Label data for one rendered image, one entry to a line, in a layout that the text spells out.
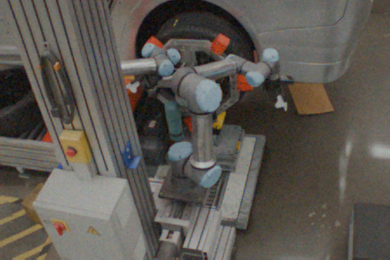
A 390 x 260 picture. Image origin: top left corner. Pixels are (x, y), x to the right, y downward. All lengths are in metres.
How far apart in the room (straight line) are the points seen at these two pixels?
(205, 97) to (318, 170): 1.81
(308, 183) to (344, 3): 1.33
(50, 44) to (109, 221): 0.67
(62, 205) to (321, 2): 1.76
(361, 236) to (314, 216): 0.58
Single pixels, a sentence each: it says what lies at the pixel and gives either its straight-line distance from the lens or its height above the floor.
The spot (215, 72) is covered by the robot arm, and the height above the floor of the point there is 1.35.
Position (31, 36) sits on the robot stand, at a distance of 1.68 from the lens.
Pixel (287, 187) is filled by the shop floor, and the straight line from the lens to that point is 3.48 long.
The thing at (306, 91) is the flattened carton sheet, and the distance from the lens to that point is 4.27.
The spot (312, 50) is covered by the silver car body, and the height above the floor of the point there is 0.99.
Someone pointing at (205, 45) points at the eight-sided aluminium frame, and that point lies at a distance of 2.82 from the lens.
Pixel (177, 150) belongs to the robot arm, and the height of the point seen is 1.05.
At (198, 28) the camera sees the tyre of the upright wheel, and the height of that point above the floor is 1.17.
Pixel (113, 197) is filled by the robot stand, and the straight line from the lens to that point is 1.90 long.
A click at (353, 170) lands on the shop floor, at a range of 3.64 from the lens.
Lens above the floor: 2.61
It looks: 40 degrees down
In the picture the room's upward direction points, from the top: 8 degrees counter-clockwise
